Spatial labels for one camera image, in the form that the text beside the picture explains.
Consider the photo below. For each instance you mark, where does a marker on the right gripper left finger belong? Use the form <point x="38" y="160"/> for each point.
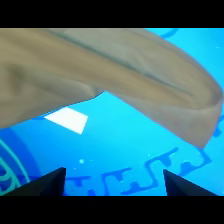
<point x="46" y="185"/>

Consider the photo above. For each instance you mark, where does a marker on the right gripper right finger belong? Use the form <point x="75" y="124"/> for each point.
<point x="181" y="186"/>

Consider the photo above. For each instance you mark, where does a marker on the pale beige shirt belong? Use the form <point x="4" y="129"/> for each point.
<point x="100" y="66"/>

